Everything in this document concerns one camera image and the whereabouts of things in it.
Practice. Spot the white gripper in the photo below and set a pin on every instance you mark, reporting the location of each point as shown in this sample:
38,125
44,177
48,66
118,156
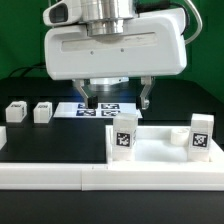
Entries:
91,39

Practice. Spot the white square tabletop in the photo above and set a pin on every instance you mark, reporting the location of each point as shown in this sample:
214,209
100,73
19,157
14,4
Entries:
162,144

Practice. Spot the white sheet with tags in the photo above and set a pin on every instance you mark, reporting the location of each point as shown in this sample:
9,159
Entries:
104,110

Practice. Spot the white U-shaped fence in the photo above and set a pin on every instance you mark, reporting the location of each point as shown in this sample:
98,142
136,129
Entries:
114,175

